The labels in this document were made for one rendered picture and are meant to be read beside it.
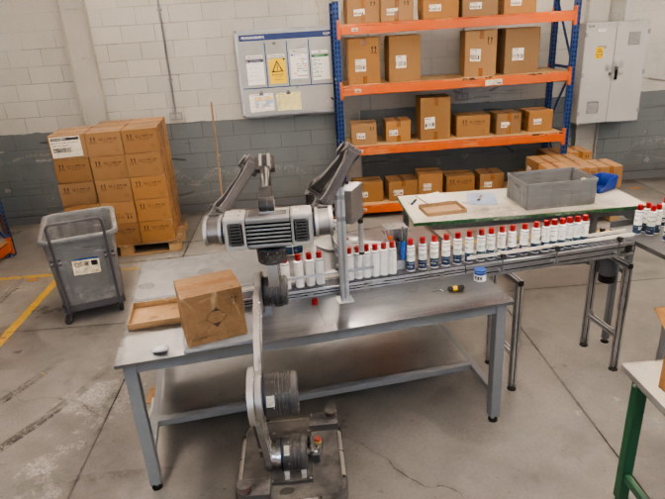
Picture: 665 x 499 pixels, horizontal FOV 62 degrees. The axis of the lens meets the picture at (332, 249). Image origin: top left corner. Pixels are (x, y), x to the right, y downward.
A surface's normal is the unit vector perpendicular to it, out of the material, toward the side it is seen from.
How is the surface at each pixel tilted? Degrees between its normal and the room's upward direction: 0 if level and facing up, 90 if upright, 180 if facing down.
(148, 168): 91
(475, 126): 90
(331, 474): 0
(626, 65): 90
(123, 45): 90
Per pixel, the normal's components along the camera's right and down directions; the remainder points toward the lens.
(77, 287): 0.39, 0.38
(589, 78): 0.07, 0.37
